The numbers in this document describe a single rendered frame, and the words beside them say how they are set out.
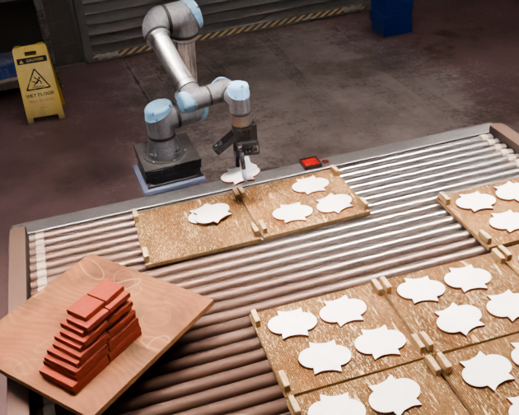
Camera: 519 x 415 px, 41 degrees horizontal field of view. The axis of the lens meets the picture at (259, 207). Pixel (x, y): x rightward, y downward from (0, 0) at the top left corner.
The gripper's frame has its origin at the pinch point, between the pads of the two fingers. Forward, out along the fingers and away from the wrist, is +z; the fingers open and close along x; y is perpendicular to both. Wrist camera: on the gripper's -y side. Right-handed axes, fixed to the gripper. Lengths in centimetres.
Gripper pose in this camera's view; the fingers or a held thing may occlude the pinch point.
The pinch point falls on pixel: (240, 174)
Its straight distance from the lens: 260.0
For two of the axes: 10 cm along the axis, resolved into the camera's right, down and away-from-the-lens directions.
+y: 9.6, -2.0, 1.9
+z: 0.7, 8.5, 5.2
